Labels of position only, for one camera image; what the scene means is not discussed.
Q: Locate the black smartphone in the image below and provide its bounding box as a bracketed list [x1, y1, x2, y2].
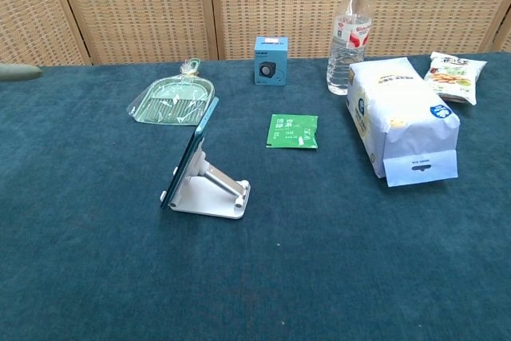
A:
[160, 97, 220, 209]

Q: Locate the white phone stand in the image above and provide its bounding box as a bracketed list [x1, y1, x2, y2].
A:
[161, 137, 252, 220]

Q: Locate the woven bamboo folding screen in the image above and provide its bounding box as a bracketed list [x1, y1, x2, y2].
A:
[0, 0, 511, 66]

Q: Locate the green dustpan in plastic bag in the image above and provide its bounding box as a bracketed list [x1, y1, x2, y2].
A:
[126, 57, 216, 127]

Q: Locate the blue speaker box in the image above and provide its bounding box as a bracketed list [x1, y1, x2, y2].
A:
[254, 36, 289, 86]

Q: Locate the green sachet packet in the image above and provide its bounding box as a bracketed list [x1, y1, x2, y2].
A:
[265, 113, 319, 149]

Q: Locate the clear plastic water bottle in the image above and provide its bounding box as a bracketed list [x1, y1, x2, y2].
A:
[327, 0, 373, 97]

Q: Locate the blue carpet table mat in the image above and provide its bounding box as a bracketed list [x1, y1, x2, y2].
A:
[0, 52, 511, 341]

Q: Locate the white flour bag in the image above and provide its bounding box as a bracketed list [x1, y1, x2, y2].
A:
[346, 57, 461, 188]

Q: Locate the white green snack bag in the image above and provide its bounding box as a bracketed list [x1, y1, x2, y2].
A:
[423, 51, 488, 106]

